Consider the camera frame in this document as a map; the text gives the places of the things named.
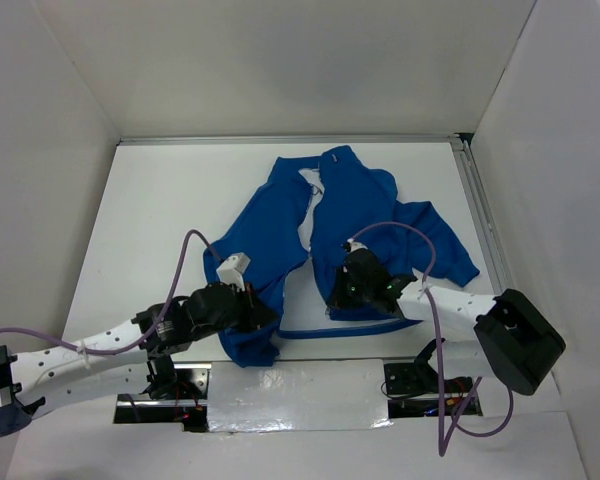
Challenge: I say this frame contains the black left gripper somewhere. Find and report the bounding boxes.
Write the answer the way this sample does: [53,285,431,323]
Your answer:
[193,281,278,341]

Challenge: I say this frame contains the blue jacket white lining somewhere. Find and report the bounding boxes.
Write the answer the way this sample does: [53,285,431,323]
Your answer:
[203,145,480,367]

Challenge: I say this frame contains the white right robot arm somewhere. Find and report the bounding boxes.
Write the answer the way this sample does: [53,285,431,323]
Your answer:
[327,248,566,396]

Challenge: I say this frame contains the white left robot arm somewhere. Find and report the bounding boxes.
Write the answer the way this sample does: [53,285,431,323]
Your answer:
[0,282,279,438]

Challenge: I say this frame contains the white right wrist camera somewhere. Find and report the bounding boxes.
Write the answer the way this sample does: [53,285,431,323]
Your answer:
[343,238,366,253]

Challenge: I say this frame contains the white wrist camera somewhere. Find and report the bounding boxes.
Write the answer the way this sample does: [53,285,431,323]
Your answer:
[216,252,250,291]
[343,238,366,253]

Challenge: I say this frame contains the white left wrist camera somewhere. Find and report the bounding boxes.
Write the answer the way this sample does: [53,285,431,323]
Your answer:
[216,252,250,291]

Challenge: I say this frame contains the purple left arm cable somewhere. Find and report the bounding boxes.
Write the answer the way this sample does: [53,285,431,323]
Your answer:
[0,228,229,359]

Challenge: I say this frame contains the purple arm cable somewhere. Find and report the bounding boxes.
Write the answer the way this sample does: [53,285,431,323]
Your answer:
[0,228,229,359]
[344,221,514,457]

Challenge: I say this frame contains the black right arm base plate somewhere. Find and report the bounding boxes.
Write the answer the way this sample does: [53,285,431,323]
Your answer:
[380,361,474,400]

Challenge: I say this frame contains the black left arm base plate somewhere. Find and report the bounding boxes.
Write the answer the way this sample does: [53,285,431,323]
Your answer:
[120,360,211,402]

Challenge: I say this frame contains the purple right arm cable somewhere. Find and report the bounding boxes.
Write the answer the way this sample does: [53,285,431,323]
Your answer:
[344,221,514,457]

